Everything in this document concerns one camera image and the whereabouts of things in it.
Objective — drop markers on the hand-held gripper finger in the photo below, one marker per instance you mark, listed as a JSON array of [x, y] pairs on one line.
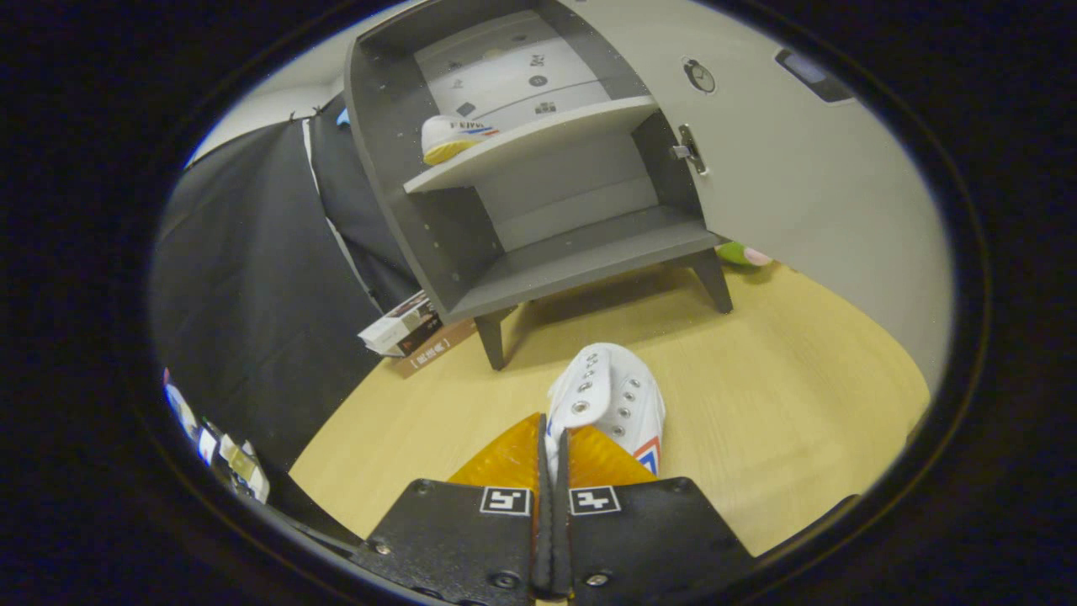
[[544, 522], [562, 522]]

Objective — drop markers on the white shoe with red-blue stripes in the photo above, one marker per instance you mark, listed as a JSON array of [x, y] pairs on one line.
[[606, 396]]

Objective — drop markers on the white shoe with yellow sole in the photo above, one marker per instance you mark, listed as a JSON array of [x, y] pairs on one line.
[[446, 139]]

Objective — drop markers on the metal door hinge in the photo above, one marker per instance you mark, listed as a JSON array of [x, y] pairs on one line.
[[690, 151]]

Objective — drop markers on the brown book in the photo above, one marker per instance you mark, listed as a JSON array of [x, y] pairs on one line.
[[437, 349]]

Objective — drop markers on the white and dark box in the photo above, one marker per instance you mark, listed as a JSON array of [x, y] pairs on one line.
[[404, 324]]

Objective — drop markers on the white side table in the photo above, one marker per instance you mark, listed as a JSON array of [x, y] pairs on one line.
[[244, 463]]

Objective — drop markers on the pink and green plush toy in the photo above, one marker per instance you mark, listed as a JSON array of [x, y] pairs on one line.
[[740, 254]]

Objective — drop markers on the black backdrop cloth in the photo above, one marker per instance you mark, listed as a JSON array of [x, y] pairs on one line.
[[252, 278]]

